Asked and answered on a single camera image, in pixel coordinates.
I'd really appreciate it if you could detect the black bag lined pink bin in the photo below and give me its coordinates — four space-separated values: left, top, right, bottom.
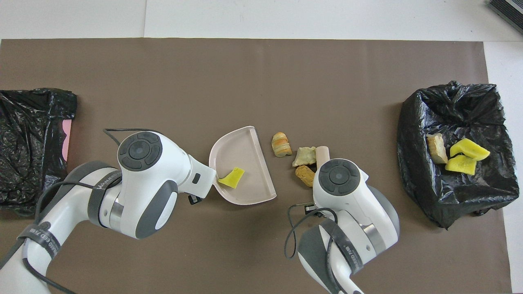
0 88 78 217

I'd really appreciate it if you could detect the pale yellow scrap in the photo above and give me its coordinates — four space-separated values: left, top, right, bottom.
292 147 317 167

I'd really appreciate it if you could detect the beige plastic dustpan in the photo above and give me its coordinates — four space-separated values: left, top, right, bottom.
209 126 277 205

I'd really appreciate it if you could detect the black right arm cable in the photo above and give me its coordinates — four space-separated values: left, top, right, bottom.
285 203 340 294

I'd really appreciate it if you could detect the brown table mat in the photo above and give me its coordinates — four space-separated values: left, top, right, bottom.
0 38 514 294

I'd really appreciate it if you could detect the dark grey ribbed device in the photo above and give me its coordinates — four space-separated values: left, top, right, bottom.
487 0 523 34

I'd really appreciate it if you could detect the brown oval bread roll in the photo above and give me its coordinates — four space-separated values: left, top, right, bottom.
295 165 315 187

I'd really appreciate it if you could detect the orange striped sponge scrap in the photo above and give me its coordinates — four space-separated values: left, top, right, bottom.
272 132 293 158

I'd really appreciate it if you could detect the green and yellow sponge piece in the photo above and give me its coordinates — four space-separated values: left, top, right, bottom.
218 167 245 189

